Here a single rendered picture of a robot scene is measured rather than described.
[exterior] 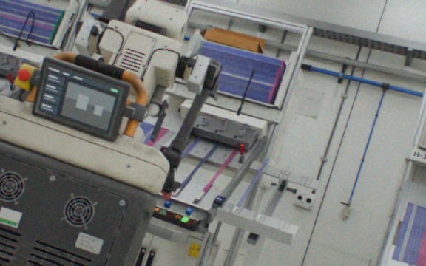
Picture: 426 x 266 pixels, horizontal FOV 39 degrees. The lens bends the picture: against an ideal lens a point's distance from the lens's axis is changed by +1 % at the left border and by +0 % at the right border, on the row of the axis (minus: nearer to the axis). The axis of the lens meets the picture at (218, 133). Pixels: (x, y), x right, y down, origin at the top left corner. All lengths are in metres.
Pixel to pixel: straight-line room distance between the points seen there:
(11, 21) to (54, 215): 2.50
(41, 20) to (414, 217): 2.49
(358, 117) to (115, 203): 3.27
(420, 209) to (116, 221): 1.68
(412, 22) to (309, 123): 1.12
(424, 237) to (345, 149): 1.98
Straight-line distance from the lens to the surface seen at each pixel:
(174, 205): 2.79
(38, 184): 1.77
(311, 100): 4.81
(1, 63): 3.89
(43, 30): 3.95
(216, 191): 2.86
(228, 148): 3.14
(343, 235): 4.59
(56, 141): 1.77
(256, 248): 2.77
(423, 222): 2.90
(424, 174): 3.31
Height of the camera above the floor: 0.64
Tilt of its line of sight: 9 degrees up
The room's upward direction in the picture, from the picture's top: 20 degrees clockwise
